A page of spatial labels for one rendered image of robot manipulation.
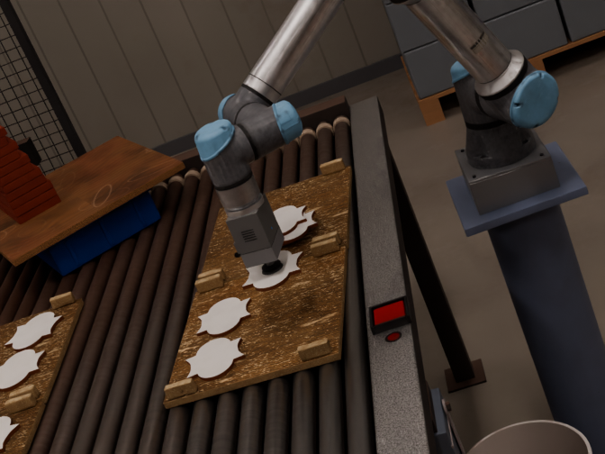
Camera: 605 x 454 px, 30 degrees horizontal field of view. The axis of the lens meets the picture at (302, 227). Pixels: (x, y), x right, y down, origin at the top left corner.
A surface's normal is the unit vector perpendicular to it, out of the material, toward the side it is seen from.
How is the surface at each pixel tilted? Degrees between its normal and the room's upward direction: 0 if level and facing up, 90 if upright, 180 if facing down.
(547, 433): 87
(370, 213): 0
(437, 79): 90
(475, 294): 0
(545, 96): 99
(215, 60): 90
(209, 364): 0
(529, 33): 90
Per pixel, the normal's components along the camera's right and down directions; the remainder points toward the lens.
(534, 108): 0.50, 0.35
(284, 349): -0.36, -0.84
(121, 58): 0.04, 0.42
